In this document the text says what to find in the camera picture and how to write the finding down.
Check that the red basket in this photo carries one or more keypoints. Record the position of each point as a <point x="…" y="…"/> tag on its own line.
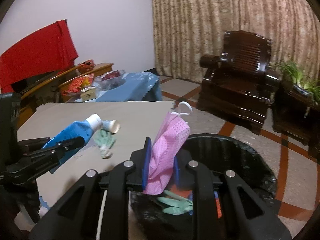
<point x="86" y="66"/>

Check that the beige tissue box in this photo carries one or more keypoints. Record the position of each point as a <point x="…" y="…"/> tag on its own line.
<point x="88" y="93"/>

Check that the green potted plant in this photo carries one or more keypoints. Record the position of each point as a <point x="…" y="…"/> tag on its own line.
<point x="301" y="83"/>

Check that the red snack packets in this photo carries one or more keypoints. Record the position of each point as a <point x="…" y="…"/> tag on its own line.
<point x="78" y="84"/>

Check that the dark wooden armchair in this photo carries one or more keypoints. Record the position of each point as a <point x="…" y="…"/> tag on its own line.
<point x="239" y="85"/>

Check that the glass fruit bowl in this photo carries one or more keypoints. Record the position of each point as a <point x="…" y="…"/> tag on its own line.
<point x="110" y="80"/>

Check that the light blue paper cup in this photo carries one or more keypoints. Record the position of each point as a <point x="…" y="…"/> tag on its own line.
<point x="112" y="126"/>

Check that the red cloth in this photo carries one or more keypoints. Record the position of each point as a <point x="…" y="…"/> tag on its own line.
<point x="46" y="50"/>

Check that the beige patterned curtain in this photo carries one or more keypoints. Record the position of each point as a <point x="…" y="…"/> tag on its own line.
<point x="184" y="30"/>

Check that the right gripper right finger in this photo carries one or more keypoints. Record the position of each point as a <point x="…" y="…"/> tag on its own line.
<point x="244" y="214"/>

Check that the black trash bin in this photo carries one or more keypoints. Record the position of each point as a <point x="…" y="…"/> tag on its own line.
<point x="218" y="153"/>

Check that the blue tablecloth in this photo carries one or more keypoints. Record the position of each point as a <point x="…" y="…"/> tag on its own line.
<point x="144" y="86"/>

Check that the green rubber glove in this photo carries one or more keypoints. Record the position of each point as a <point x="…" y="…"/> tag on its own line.
<point x="105" y="141"/>
<point x="175" y="204"/>

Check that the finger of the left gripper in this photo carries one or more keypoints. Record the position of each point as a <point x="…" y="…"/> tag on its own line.
<point x="32" y="165"/>
<point x="31" y="145"/>

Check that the dark wooden side table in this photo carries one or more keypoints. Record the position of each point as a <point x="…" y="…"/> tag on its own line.
<point x="295" y="115"/>

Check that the wooden side cabinet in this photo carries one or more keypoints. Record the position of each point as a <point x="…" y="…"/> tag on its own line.
<point x="50" y="89"/>

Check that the pink face mask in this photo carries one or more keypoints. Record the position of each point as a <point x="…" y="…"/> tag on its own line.
<point x="172" y="134"/>

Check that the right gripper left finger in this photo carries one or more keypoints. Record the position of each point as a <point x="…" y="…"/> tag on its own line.
<point x="98" y="203"/>

